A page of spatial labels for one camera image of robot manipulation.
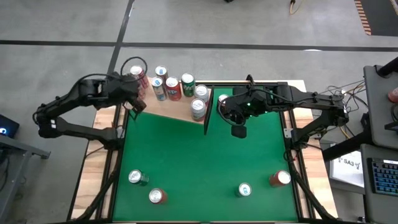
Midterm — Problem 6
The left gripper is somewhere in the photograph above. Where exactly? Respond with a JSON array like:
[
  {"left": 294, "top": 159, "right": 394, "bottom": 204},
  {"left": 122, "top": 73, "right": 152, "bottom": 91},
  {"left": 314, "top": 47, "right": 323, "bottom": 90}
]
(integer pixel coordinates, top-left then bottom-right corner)
[{"left": 105, "top": 72, "right": 147, "bottom": 113}]

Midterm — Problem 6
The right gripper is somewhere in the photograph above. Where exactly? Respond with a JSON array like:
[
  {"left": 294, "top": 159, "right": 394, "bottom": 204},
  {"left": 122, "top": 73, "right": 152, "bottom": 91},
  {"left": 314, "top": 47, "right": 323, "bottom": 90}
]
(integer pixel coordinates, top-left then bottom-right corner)
[{"left": 223, "top": 85, "right": 276, "bottom": 140}]

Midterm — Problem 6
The blue silver Red Bull can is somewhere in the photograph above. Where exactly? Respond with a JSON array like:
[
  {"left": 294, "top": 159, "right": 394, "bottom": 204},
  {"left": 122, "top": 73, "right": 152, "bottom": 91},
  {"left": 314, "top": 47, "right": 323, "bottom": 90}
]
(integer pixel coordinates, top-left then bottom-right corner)
[
  {"left": 237, "top": 182, "right": 252, "bottom": 198},
  {"left": 150, "top": 76, "right": 168, "bottom": 102},
  {"left": 154, "top": 65, "right": 169, "bottom": 82}
]

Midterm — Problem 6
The red soda can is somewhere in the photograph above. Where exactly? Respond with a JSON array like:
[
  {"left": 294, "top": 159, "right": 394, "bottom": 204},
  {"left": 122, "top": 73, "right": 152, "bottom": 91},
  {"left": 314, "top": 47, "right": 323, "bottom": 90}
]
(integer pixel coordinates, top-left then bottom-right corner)
[
  {"left": 165, "top": 76, "right": 183, "bottom": 102},
  {"left": 148, "top": 187, "right": 168, "bottom": 205},
  {"left": 269, "top": 169, "right": 292, "bottom": 188}
]

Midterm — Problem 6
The green Sprite can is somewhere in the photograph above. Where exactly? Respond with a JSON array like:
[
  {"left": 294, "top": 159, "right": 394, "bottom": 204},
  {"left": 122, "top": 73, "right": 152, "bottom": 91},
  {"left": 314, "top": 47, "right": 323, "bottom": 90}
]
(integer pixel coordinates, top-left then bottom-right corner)
[
  {"left": 127, "top": 169, "right": 149, "bottom": 187},
  {"left": 180, "top": 72, "right": 197, "bottom": 98}
]

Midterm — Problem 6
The green table mat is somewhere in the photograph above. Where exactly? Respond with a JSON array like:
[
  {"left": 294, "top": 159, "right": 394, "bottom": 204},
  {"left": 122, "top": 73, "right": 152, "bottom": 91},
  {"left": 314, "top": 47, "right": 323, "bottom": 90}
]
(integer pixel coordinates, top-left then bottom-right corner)
[{"left": 112, "top": 82, "right": 299, "bottom": 222}]

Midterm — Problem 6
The white paper sign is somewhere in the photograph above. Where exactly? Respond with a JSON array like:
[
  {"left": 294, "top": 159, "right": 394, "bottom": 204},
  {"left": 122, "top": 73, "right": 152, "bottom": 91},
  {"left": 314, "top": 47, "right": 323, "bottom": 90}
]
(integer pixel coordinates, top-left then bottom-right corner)
[{"left": 328, "top": 151, "right": 365, "bottom": 189}]

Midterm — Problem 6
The grey metal cart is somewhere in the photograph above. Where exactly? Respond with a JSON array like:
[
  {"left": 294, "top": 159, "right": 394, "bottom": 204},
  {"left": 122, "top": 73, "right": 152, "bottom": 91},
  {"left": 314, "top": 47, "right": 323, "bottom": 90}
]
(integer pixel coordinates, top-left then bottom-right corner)
[{"left": 0, "top": 133, "right": 51, "bottom": 224}]

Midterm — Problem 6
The grey desk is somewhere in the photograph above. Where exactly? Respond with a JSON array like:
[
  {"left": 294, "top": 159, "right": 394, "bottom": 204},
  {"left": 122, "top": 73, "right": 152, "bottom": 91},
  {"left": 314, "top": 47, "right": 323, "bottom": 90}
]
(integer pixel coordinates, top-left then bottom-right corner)
[
  {"left": 359, "top": 143, "right": 398, "bottom": 224},
  {"left": 363, "top": 64, "right": 398, "bottom": 150}
]

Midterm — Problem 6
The black device blue light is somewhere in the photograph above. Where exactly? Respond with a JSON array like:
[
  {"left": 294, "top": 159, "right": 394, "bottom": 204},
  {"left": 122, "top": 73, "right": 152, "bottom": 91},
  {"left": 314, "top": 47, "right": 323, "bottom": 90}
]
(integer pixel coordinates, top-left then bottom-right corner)
[{"left": 0, "top": 114, "right": 20, "bottom": 139}]

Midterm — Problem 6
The black stand pole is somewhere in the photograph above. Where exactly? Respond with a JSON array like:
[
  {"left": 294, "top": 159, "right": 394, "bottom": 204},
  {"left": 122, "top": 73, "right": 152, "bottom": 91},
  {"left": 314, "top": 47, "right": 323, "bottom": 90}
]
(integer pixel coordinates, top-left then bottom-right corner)
[{"left": 376, "top": 57, "right": 398, "bottom": 78}]

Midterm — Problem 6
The red round object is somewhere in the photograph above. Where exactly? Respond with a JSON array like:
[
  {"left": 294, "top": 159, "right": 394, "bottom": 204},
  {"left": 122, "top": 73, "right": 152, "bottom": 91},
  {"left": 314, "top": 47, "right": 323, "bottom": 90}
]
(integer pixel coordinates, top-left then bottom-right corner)
[{"left": 387, "top": 87, "right": 398, "bottom": 104}]

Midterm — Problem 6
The backlit keyboard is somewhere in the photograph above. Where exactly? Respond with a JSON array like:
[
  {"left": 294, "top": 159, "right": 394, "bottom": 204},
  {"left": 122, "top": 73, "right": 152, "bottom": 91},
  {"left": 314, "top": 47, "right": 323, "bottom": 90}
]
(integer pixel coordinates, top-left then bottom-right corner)
[{"left": 368, "top": 157, "right": 398, "bottom": 197}]

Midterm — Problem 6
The black mat orange striped edge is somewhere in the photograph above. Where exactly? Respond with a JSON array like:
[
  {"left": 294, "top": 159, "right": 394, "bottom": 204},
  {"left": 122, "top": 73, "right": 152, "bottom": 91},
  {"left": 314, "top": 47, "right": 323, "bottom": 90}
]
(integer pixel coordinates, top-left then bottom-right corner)
[{"left": 354, "top": 0, "right": 398, "bottom": 37}]

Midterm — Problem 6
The wooden shelf black metal frame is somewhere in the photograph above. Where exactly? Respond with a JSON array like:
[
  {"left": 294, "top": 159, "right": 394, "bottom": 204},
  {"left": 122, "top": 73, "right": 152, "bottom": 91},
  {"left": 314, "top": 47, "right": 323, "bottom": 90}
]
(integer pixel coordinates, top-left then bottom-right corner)
[{"left": 119, "top": 72, "right": 216, "bottom": 136}]

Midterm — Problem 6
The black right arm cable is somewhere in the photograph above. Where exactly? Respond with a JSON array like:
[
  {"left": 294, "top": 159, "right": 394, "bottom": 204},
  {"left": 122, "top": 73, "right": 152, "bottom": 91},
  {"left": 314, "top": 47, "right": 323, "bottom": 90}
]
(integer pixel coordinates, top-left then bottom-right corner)
[{"left": 216, "top": 88, "right": 280, "bottom": 127}]

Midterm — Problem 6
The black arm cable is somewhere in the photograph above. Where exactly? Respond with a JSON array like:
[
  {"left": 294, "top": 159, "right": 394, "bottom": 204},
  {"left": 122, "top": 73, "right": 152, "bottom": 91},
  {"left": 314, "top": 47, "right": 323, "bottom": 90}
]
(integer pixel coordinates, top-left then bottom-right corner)
[
  {"left": 76, "top": 56, "right": 149, "bottom": 94},
  {"left": 216, "top": 88, "right": 280, "bottom": 127}
]

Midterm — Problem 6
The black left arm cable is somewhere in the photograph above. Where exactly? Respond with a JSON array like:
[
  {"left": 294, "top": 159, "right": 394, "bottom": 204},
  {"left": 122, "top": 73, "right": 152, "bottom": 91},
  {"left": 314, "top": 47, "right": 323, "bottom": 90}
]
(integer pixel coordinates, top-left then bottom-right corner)
[{"left": 76, "top": 56, "right": 149, "bottom": 94}]

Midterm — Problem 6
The black floor cable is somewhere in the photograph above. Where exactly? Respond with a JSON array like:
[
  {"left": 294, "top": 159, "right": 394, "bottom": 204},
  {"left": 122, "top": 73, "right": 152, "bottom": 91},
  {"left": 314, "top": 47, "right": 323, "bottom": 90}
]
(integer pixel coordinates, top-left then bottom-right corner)
[{"left": 306, "top": 79, "right": 366, "bottom": 108}]

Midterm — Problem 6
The black metal rig frame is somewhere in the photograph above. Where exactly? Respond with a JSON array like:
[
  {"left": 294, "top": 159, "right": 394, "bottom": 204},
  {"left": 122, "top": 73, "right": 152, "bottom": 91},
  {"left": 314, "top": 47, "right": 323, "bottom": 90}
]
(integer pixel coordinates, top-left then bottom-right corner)
[{"left": 67, "top": 80, "right": 338, "bottom": 224}]

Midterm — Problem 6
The yellow floor cable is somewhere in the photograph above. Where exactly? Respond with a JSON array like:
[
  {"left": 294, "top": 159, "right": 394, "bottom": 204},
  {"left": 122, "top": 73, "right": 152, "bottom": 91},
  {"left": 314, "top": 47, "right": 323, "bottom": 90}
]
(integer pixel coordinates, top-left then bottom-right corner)
[{"left": 310, "top": 96, "right": 351, "bottom": 139}]

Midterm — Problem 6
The yellow black cable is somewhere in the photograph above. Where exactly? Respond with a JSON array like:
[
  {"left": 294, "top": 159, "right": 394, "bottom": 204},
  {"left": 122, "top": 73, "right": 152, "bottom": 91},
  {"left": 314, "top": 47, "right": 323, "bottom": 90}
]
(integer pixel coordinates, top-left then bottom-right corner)
[{"left": 289, "top": 0, "right": 304, "bottom": 16}]

